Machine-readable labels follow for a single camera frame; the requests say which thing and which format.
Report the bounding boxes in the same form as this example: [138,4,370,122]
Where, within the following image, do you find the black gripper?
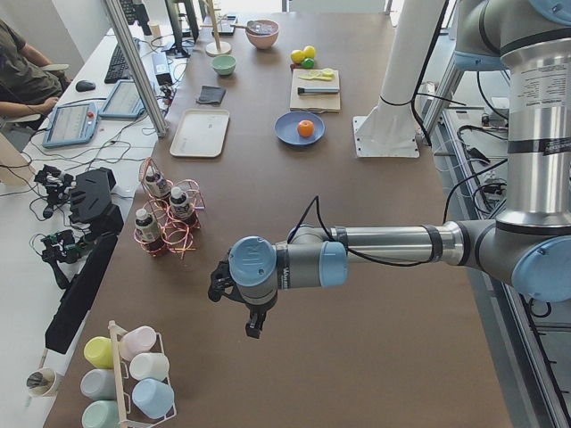
[208,254,277,338]

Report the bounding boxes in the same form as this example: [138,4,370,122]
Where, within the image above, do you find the blue round plate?
[274,111,326,147]

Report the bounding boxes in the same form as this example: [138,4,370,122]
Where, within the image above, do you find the orange mandarin fruit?
[296,119,315,138]

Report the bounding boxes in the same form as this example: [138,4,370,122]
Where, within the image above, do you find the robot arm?
[208,1,570,338]

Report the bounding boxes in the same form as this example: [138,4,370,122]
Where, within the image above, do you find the bottle lower left rack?
[170,186,201,230]

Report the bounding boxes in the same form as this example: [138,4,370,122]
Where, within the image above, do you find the pastel cup rack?
[80,320,178,427]

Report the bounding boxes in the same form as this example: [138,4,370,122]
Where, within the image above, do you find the bottle lower right rack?
[135,208,167,257]

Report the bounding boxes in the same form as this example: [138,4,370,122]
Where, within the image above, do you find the bottle top of rack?
[145,169,170,200]

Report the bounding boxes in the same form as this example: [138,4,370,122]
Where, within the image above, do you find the cream rabbit tray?
[170,109,230,158]

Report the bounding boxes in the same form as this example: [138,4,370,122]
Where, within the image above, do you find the wooden cutting board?
[289,69,341,112]

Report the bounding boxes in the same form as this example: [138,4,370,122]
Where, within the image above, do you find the grey folded cloth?
[196,86,227,105]

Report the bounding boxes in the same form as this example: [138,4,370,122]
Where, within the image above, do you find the steel muddler black tip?
[297,86,340,95]

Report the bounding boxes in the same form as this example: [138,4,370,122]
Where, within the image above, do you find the blue teach pendant far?
[99,79,145,120]

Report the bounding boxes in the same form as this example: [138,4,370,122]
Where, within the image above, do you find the blue teach pendant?
[42,103,98,148]
[99,79,145,120]

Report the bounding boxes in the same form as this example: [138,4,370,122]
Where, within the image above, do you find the yellow plastic knife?
[298,69,335,81]

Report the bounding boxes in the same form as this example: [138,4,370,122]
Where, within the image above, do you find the green bowl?
[211,54,236,77]

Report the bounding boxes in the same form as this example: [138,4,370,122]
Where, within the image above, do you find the green lime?
[302,58,315,70]

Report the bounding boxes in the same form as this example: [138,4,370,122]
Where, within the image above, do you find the yellow lemon upper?
[290,50,306,64]

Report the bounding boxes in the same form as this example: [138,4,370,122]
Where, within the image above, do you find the yellow lemon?
[302,45,316,59]
[290,50,306,64]

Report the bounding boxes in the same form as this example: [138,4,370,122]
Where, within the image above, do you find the blue teach pendant near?
[42,103,98,148]

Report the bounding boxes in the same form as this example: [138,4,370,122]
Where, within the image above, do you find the wooden cup stand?
[203,0,232,57]

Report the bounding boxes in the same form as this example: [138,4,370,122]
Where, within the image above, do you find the yellow lemon lower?
[302,45,316,59]

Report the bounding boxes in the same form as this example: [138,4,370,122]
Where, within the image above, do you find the black keyboard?
[103,44,131,84]

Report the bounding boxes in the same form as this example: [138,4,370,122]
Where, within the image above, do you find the pink bowl of ice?
[246,20,279,50]

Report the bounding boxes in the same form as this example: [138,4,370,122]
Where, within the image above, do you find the black computer mouse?
[75,80,96,93]

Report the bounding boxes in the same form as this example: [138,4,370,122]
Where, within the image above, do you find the metal ice scoop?
[232,20,271,35]

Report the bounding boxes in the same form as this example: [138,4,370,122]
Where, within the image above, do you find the seated person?
[1,21,70,119]

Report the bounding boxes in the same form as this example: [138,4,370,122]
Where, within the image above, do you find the copper wire bottle rack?
[133,158,205,258]

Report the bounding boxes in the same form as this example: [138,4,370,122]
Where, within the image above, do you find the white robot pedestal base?
[353,0,448,158]

